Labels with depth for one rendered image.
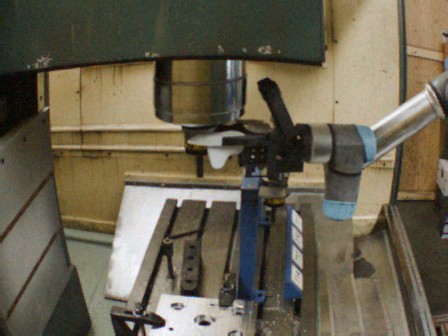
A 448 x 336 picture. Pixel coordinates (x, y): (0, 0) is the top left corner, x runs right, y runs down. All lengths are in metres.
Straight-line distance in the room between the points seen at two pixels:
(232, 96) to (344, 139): 0.24
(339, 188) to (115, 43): 0.51
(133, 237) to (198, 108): 1.19
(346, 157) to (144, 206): 1.21
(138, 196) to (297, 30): 1.45
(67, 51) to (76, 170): 1.42
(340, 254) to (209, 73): 1.21
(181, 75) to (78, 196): 1.49
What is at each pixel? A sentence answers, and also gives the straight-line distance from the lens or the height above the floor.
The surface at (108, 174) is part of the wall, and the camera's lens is 2.18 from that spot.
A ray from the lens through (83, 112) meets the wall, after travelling 2.12.
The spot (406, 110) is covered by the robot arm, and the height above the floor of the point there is 1.45.
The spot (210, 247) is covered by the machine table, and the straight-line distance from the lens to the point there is 1.63.
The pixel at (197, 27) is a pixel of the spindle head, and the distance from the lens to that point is 0.78.
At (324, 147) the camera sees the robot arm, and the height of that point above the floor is 1.40.
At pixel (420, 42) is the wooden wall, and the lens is 3.78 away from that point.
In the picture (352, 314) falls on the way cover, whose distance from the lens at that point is 1.59.
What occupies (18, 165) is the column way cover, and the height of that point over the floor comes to 1.35.
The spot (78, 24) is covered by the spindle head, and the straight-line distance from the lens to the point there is 0.83.
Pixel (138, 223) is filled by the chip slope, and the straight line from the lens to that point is 2.03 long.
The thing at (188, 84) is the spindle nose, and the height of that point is 1.53.
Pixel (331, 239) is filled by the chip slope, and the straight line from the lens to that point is 1.97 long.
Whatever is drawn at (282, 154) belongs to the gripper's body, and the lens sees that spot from 0.99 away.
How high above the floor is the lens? 1.74
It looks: 23 degrees down
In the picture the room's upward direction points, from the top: straight up
